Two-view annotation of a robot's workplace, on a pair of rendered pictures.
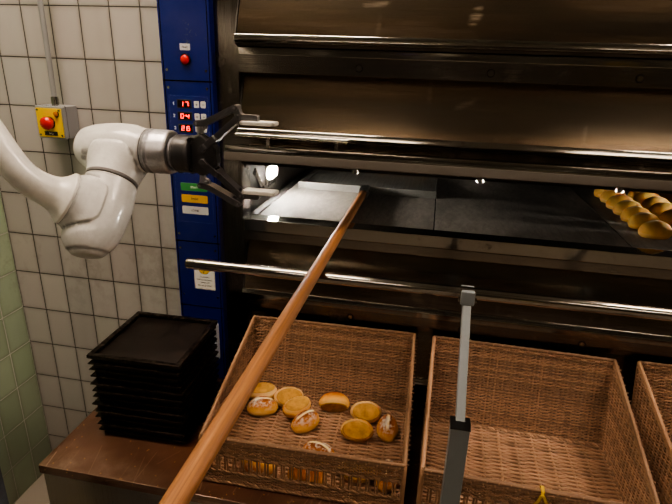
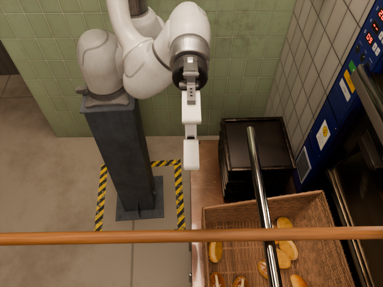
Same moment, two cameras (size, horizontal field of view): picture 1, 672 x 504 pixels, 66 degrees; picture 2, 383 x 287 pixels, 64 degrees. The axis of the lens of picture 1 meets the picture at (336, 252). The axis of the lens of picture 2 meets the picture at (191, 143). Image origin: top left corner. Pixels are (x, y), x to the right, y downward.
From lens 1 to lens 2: 1.01 m
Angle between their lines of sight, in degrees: 67
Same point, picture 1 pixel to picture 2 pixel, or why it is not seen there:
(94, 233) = (126, 85)
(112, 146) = (164, 33)
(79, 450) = (204, 151)
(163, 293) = (311, 118)
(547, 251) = not seen: outside the picture
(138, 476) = (195, 187)
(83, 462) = not seen: hidden behind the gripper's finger
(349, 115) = not seen: outside the picture
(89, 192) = (133, 59)
